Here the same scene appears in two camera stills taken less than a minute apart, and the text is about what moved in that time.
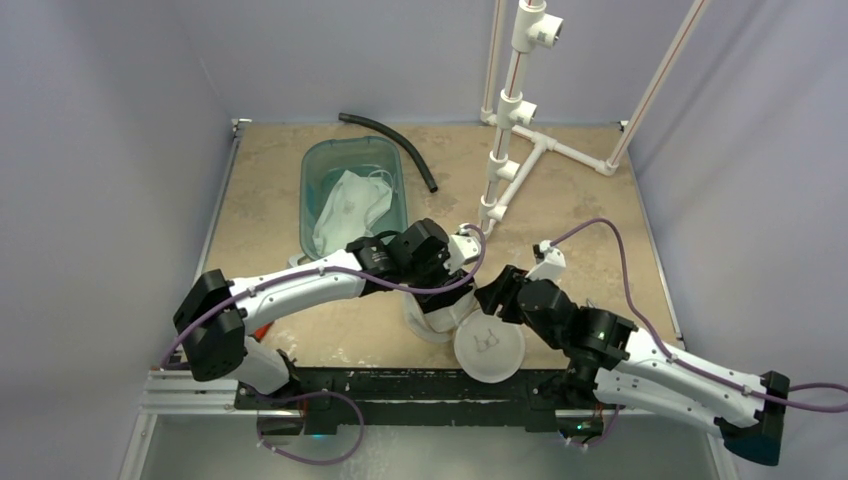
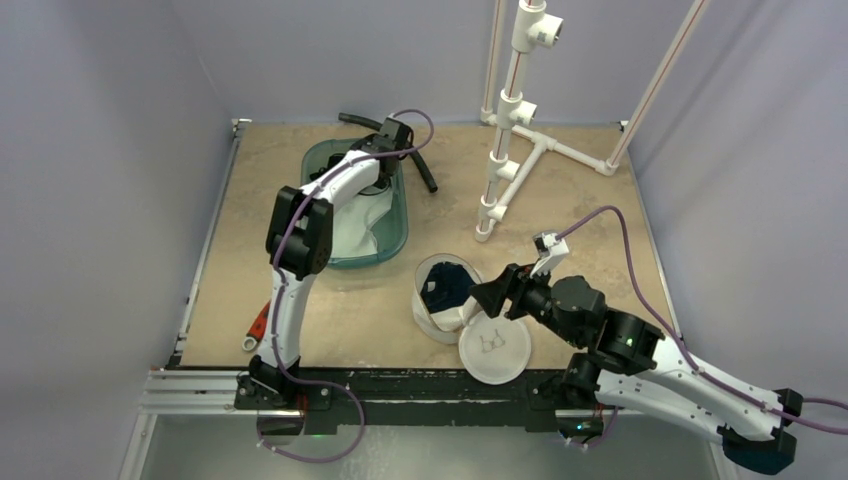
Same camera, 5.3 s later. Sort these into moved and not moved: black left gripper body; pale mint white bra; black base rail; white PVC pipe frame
Moved: black left gripper body
Not moved: black base rail; white PVC pipe frame; pale mint white bra
